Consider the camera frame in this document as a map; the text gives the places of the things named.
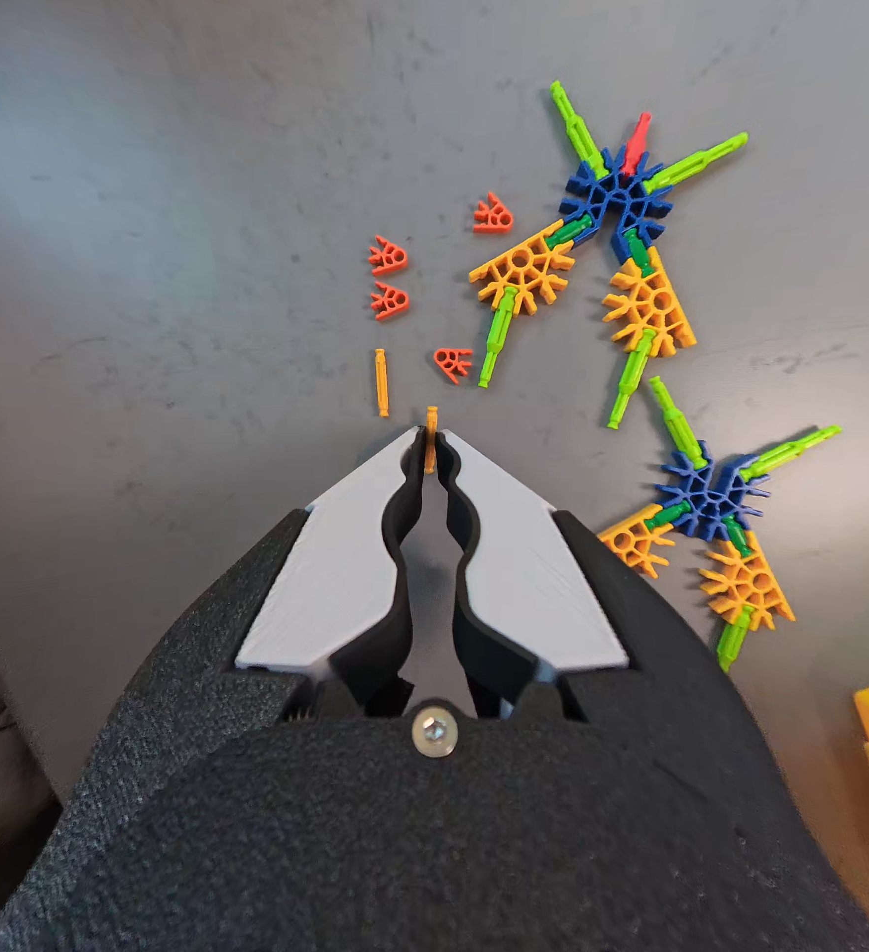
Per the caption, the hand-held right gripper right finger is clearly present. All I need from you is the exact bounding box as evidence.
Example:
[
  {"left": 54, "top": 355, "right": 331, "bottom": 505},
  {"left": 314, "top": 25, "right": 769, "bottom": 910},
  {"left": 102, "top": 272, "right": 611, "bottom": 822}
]
[{"left": 434, "top": 431, "right": 630, "bottom": 681}]

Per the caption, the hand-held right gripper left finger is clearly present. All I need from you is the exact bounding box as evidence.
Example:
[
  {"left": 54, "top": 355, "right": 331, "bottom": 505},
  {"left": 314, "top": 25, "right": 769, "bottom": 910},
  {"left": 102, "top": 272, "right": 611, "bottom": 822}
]
[{"left": 235, "top": 427, "right": 428, "bottom": 678}]

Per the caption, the light green toy rod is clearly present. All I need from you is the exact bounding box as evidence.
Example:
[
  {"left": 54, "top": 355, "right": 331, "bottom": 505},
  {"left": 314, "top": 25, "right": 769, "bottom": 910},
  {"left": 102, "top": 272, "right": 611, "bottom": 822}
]
[
  {"left": 642, "top": 132, "right": 750, "bottom": 193},
  {"left": 477, "top": 289, "right": 517, "bottom": 389},
  {"left": 549, "top": 80, "right": 608, "bottom": 179},
  {"left": 607, "top": 327, "right": 658, "bottom": 431}
]

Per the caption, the yellow toy connector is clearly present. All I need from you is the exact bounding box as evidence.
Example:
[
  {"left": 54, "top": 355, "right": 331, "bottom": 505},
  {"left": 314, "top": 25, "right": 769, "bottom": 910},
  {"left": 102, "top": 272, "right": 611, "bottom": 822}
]
[
  {"left": 468, "top": 219, "right": 577, "bottom": 317},
  {"left": 601, "top": 245, "right": 697, "bottom": 358}
]

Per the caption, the blue toy connector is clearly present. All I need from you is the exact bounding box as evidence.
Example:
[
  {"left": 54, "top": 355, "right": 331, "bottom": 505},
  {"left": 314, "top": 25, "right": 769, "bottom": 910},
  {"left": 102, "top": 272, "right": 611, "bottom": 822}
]
[{"left": 559, "top": 145, "right": 675, "bottom": 263}]

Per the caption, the red short toy rod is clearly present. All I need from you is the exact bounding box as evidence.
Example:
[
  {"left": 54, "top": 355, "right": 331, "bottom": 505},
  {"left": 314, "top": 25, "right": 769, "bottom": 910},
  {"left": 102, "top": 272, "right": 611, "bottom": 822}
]
[{"left": 622, "top": 112, "right": 654, "bottom": 178}]

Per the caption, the grey desk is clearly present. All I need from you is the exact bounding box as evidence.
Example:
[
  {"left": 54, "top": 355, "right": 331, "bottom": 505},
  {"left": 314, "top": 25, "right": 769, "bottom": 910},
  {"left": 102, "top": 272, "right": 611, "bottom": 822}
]
[{"left": 0, "top": 0, "right": 869, "bottom": 952}]

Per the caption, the assembled toy model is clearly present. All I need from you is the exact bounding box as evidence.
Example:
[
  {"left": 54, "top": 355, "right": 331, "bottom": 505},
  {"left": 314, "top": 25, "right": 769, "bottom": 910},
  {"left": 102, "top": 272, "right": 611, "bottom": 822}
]
[{"left": 596, "top": 375, "right": 843, "bottom": 674}]

